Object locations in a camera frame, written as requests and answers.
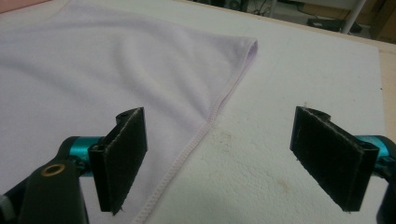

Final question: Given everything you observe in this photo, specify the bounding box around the black computer tower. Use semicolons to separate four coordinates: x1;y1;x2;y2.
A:
225;0;250;12

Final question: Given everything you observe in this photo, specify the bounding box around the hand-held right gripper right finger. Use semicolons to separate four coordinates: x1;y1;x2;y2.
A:
289;105;380;213

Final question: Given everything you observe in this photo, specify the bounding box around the black flat box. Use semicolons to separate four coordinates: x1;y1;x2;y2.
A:
306;17;363;33

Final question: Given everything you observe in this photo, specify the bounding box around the white desk frame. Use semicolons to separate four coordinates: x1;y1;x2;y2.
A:
268;0;368;35

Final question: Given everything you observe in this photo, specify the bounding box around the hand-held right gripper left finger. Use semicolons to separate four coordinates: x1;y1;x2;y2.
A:
88;106;149;216

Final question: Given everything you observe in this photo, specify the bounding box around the open cardboard box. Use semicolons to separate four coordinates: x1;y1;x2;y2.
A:
370;0;396;44

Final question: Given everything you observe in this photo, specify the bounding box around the lilac printed towel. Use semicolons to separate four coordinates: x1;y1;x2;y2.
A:
0;0;260;224

